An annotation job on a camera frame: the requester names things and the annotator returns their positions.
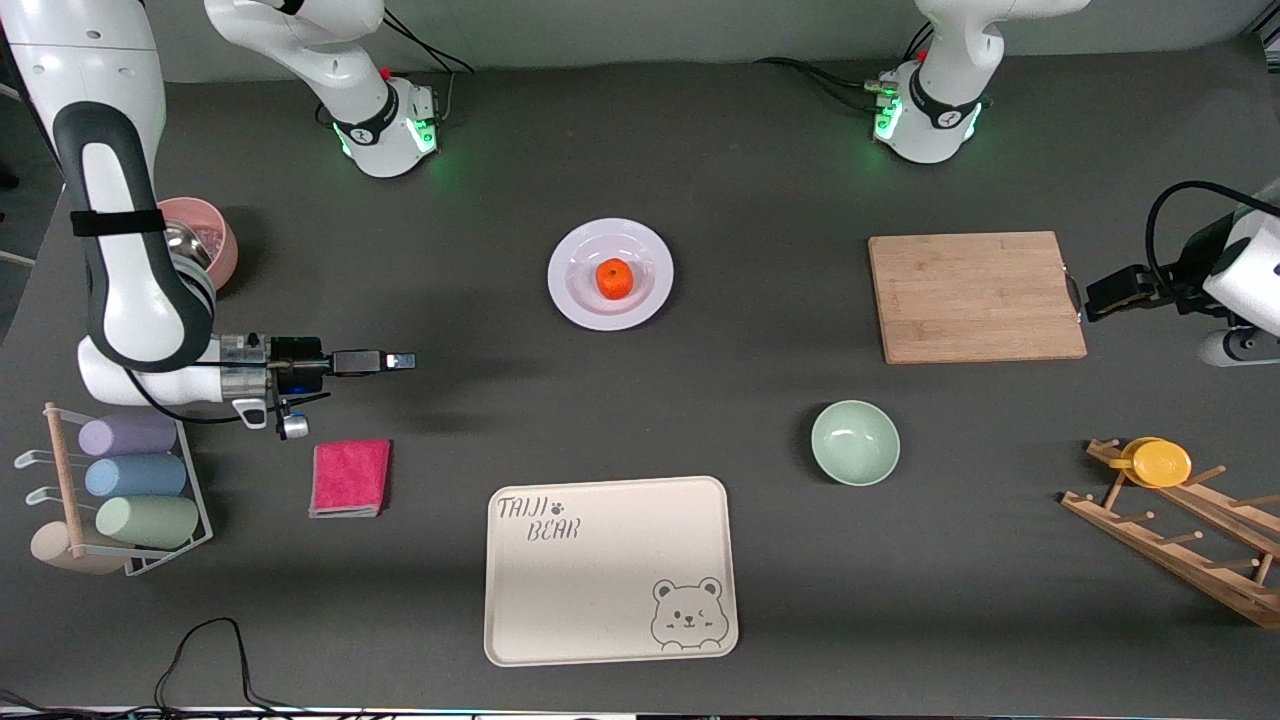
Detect wooden mug rack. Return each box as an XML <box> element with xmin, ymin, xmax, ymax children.
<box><xmin>1060</xmin><ymin>438</ymin><xmax>1280</xmax><ymax>630</ymax></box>

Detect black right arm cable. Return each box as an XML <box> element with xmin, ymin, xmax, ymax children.
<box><xmin>120</xmin><ymin>360</ymin><xmax>331</xmax><ymax>426</ymax></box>

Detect folded pink cloth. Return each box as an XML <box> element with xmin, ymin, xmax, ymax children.
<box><xmin>308</xmin><ymin>439</ymin><xmax>392</xmax><ymax>519</ymax></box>

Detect black arm base cables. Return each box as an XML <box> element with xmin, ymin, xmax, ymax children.
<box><xmin>755</xmin><ymin>20</ymin><xmax>936</xmax><ymax>116</ymax></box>
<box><xmin>378</xmin><ymin>10</ymin><xmax>476</xmax><ymax>126</ymax></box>

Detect green cup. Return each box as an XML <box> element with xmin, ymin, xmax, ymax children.
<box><xmin>95</xmin><ymin>496</ymin><xmax>200</xmax><ymax>550</ymax></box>

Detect metal scoop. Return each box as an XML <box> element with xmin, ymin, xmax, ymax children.
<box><xmin>165</xmin><ymin>222</ymin><xmax>216</xmax><ymax>286</ymax></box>

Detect black left arm base cables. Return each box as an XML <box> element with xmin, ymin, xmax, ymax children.
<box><xmin>755</xmin><ymin>20</ymin><xmax>936</xmax><ymax>116</ymax></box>

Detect beige cup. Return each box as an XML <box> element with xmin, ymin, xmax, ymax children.
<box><xmin>30</xmin><ymin>522</ymin><xmax>126</xmax><ymax>576</ymax></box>

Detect yellow mug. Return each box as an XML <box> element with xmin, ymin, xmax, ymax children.
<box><xmin>1108</xmin><ymin>437</ymin><xmax>1193</xmax><ymax>489</ymax></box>

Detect purple cup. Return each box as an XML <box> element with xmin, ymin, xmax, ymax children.
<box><xmin>78</xmin><ymin>413</ymin><xmax>179</xmax><ymax>458</ymax></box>

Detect wooden dowel rod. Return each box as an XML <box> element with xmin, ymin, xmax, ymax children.
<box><xmin>44</xmin><ymin>402</ymin><xmax>89</xmax><ymax>558</ymax></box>

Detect wooden cutting board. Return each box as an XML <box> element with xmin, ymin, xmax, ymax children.
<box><xmin>868</xmin><ymin>231</ymin><xmax>1088</xmax><ymax>365</ymax></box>

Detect white round plate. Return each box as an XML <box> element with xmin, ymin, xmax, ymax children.
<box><xmin>547</xmin><ymin>218</ymin><xmax>675</xmax><ymax>332</ymax></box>

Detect pale green bowl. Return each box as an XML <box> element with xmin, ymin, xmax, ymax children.
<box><xmin>810</xmin><ymin>400</ymin><xmax>901</xmax><ymax>488</ymax></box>

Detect white wire cup rack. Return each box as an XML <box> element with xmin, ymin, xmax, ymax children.
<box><xmin>14</xmin><ymin>410</ymin><xmax>214</xmax><ymax>578</ymax></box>

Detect cream bear print tray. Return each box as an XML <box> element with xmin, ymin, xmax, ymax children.
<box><xmin>484</xmin><ymin>476</ymin><xmax>740</xmax><ymax>668</ymax></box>

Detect pink bowl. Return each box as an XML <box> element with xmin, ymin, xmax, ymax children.
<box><xmin>155</xmin><ymin>197</ymin><xmax>239</xmax><ymax>294</ymax></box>

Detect black right arm base cables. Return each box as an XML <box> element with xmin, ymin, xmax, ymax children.
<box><xmin>378</xmin><ymin>10</ymin><xmax>476</xmax><ymax>126</ymax></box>

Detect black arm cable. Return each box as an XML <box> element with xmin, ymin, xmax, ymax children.
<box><xmin>1146</xmin><ymin>180</ymin><xmax>1280</xmax><ymax>293</ymax></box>
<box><xmin>120</xmin><ymin>360</ymin><xmax>331</xmax><ymax>426</ymax></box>

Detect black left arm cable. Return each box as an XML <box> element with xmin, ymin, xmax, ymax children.
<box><xmin>1146</xmin><ymin>180</ymin><xmax>1280</xmax><ymax>293</ymax></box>

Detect black table edge cable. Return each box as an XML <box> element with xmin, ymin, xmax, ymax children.
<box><xmin>0</xmin><ymin>617</ymin><xmax>401</xmax><ymax>720</ymax></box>

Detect blue cup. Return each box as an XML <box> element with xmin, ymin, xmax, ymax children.
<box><xmin>84</xmin><ymin>455</ymin><xmax>188</xmax><ymax>499</ymax></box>

